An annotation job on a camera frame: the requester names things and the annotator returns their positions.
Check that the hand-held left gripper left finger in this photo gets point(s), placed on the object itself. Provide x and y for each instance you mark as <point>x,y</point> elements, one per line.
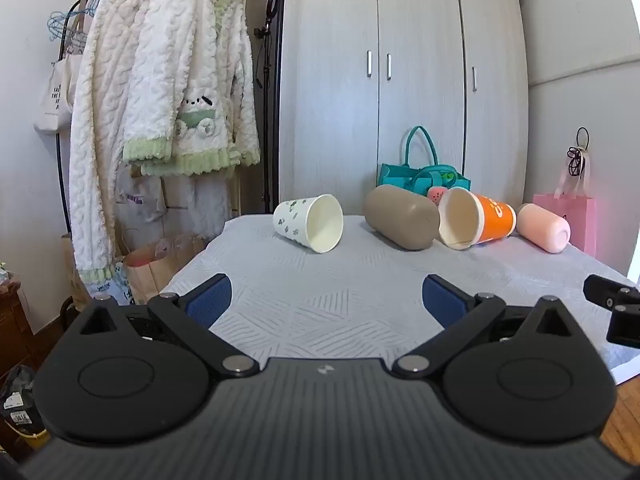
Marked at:
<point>212,299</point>

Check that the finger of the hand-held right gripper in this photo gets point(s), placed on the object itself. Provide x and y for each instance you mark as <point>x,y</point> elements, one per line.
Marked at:
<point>602,287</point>

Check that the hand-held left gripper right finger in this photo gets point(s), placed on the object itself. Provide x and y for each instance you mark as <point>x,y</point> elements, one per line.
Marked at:
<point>442,301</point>

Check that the pink plastic cup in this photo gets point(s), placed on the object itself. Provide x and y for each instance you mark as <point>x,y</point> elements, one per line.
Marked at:
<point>542,227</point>

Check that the taupe plastic cup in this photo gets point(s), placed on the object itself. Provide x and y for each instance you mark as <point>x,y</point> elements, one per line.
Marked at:
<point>400,216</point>

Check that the orange paper cup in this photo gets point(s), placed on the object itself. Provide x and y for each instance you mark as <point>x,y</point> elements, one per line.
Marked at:
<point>492,217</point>

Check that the white paper cup green print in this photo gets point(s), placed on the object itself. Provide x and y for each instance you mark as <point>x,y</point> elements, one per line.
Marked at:
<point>295,219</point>

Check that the brown paper bag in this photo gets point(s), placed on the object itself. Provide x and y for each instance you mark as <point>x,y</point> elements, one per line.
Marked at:
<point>160,265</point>

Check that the pink paper gift bag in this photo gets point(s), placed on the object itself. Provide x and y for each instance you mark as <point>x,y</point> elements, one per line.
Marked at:
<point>580,220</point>

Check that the pink watermelon plush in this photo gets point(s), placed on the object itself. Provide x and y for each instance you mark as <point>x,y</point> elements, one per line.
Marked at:
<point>436,194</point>

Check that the white bag purple print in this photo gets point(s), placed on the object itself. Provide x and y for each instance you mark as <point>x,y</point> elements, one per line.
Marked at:
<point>140,197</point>

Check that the teal felt tote bag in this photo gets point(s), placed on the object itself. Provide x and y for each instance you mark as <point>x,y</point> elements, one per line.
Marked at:
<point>395,175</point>

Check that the black tripod stand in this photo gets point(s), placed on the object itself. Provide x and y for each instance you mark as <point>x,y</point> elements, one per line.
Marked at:
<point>265,110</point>

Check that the white fluffy long robe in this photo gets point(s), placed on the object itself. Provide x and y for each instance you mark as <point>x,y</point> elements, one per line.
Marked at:
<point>100,135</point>

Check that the black clothes rack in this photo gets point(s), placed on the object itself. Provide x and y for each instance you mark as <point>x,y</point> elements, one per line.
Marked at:
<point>59,170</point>

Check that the dark wooden cabinet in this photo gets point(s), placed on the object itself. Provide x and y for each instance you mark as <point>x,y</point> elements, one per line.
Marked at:
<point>12,325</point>

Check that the black plastic bag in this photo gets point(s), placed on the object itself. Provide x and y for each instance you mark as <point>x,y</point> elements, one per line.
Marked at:
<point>20,400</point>

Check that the light wooden wardrobe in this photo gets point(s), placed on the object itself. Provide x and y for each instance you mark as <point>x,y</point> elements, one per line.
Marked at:
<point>415,85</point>

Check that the white and green fluffy jacket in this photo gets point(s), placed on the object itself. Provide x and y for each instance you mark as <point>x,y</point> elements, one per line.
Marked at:
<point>190,75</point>

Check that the white printed canvas tote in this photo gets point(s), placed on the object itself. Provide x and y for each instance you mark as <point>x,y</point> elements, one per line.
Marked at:
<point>55,95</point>

